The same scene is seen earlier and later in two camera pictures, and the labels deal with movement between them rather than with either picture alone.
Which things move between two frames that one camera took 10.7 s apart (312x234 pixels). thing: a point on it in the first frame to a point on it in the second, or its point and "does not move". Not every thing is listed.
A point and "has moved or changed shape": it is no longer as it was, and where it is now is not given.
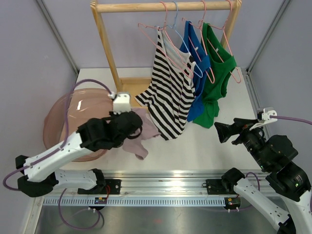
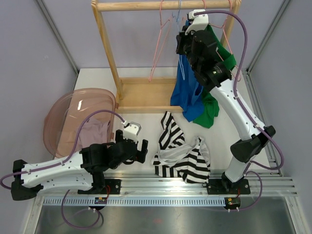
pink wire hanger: [238, 79] does not move
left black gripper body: [118, 143] to [115, 165]
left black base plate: [114, 185] does not move
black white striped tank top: [170, 95] to [176, 158]
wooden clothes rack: [131, 87] does not move
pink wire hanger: [194, 48] has moved or changed shape
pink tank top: [149, 130] has moved or changed shape
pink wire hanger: [147, 33] to [151, 76]
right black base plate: [216, 186] does not move
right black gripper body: [246, 136] to [184, 46]
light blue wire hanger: [173, 25] to [173, 15]
